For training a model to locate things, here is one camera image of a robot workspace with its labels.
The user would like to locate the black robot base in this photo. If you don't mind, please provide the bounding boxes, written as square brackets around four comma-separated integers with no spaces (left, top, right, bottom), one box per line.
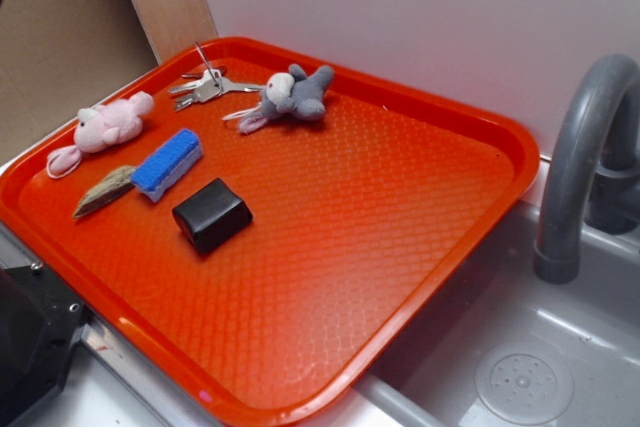
[1,265,88,426]

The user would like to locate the grey plush bunny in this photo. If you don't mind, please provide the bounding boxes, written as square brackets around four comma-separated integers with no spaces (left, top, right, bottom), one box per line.
[222,64,335,135]

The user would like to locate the black rectangular block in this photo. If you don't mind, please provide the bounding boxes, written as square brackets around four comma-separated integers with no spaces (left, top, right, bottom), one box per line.
[172,178,253,255]

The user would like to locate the blue sponge block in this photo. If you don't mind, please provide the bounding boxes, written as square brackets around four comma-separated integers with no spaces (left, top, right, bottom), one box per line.
[131,129,203,203]

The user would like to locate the brown wooden wedge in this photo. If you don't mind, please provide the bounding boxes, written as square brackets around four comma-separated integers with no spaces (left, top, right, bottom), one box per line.
[72,165,136,219]

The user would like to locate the pink plush bunny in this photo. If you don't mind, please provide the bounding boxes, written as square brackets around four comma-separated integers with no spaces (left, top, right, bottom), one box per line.
[46,92,155,179]

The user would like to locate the grey toy sink basin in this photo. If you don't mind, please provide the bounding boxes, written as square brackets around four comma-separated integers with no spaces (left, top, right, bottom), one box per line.
[353,199,640,427]

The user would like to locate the grey toy faucet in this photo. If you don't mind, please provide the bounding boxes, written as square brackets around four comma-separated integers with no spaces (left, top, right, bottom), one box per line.
[534,54,639,284]

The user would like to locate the silver keys on ring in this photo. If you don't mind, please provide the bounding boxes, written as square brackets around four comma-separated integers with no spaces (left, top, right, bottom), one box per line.
[168,42,264,112]

